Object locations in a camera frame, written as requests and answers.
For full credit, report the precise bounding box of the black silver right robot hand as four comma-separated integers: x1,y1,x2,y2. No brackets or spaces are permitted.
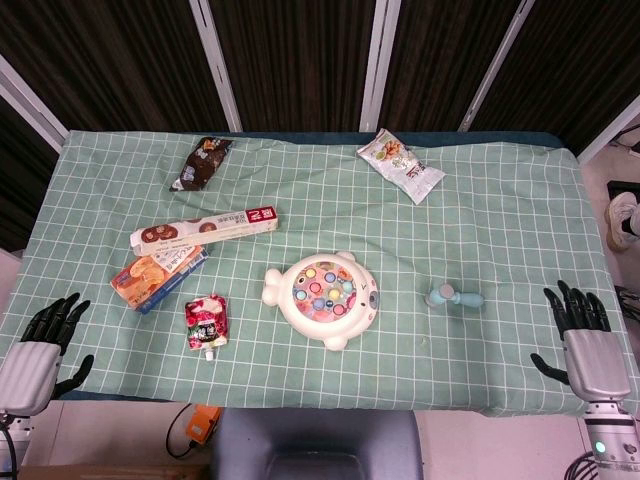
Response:
529,279,632,401

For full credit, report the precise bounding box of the long white cookie box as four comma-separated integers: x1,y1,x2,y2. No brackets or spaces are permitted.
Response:
129,204,279,255

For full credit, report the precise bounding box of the white whack-a-mole toy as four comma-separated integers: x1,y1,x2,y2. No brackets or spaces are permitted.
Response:
261,251,380,351

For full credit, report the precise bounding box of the orange floor device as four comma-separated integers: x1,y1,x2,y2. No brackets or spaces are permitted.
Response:
185,403,222,447

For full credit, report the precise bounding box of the light blue toy hammer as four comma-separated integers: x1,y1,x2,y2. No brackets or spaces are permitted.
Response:
424,283,485,309

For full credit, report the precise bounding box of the white green snack bag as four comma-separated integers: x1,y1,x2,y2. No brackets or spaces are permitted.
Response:
355,127,447,205

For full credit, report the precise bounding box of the green checked tablecloth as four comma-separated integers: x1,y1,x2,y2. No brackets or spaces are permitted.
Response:
0,129,640,419

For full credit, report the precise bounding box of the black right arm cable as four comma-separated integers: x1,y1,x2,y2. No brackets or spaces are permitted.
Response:
564,449,617,480

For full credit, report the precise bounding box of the orange blue cracker box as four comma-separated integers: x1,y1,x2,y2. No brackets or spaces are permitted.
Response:
110,243,210,315

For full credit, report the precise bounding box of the black floor cable loop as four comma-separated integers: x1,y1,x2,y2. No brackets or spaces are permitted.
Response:
165,402,201,459

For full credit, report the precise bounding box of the red spouted drink pouch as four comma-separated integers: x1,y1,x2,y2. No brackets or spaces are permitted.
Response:
183,293,231,362

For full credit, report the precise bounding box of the dark white-framed partition screen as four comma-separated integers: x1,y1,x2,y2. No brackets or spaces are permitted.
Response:
0,0,640,251

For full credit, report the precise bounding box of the dark blue-grey chair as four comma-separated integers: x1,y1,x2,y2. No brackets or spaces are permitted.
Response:
209,408,425,480

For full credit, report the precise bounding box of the dark brown snack bag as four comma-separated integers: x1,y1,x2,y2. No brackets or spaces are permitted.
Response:
168,135,235,193

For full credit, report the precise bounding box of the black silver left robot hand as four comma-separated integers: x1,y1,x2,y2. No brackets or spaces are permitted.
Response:
0,292,95,416

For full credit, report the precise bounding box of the brown cardboard box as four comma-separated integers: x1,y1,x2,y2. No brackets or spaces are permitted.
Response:
19,463,211,480

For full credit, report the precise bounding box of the white sneaker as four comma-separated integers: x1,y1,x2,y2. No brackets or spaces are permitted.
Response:
603,192,640,251

